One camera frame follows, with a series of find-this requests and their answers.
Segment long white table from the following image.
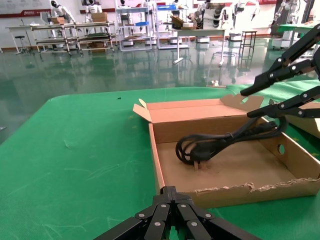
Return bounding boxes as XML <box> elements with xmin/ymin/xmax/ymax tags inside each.
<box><xmin>168</xmin><ymin>27</ymin><xmax>227</xmax><ymax>67</ymax></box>

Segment white shelving unit blue bins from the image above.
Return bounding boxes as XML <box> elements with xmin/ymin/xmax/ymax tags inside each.
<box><xmin>155</xmin><ymin>2</ymin><xmax>191</xmax><ymax>50</ymax></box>

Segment black power cord with plug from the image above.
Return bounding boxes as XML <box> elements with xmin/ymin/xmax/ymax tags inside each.
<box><xmin>174</xmin><ymin>117</ymin><xmax>288</xmax><ymax>172</ymax></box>

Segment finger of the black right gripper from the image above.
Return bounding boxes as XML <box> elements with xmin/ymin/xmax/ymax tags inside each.
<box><xmin>246</xmin><ymin>86</ymin><xmax>320</xmax><ymax>119</ymax></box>
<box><xmin>239</xmin><ymin>23</ymin><xmax>320</xmax><ymax>97</ymax></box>

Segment white desk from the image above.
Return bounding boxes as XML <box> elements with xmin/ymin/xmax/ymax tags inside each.
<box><xmin>5</xmin><ymin>24</ymin><xmax>35</xmax><ymax>55</ymax></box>

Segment tall brown stool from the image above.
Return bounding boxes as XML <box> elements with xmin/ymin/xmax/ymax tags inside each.
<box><xmin>238</xmin><ymin>29</ymin><xmax>258</xmax><ymax>67</ymax></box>

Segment green table mat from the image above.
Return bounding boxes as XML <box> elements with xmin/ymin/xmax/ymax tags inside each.
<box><xmin>0</xmin><ymin>79</ymin><xmax>320</xmax><ymax>240</ymax></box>

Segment cardboard box with plain lid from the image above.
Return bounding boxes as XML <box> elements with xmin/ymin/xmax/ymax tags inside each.
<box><xmin>132</xmin><ymin>94</ymin><xmax>320</xmax><ymax>210</ymax></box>

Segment black round stool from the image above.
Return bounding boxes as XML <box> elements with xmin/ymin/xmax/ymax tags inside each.
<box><xmin>14</xmin><ymin>35</ymin><xmax>36</xmax><ymax>55</ymax></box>

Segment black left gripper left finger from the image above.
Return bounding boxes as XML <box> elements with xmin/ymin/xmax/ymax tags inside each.
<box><xmin>93</xmin><ymin>186</ymin><xmax>176</xmax><ymax>240</ymax></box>

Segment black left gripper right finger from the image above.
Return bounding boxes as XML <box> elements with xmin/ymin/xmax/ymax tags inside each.
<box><xmin>171</xmin><ymin>186</ymin><xmax>262</xmax><ymax>240</ymax></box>

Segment wheeled metal shelf rack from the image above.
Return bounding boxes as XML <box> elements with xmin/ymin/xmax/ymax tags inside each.
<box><xmin>74</xmin><ymin>21</ymin><xmax>117</xmax><ymax>55</ymax></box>
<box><xmin>30</xmin><ymin>23</ymin><xmax>77</xmax><ymax>56</ymax></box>

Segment green topped table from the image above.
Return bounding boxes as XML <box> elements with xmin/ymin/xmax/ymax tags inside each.
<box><xmin>276</xmin><ymin>23</ymin><xmax>320</xmax><ymax>52</ymax></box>

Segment white humanoid robot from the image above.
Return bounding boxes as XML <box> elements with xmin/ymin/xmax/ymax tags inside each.
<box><xmin>212</xmin><ymin>0</ymin><xmax>243</xmax><ymax>43</ymax></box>
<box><xmin>192</xmin><ymin>0</ymin><xmax>214</xmax><ymax>43</ymax></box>
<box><xmin>81</xmin><ymin>0</ymin><xmax>104</xmax><ymax>23</ymax></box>
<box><xmin>49</xmin><ymin>0</ymin><xmax>77</xmax><ymax>25</ymax></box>

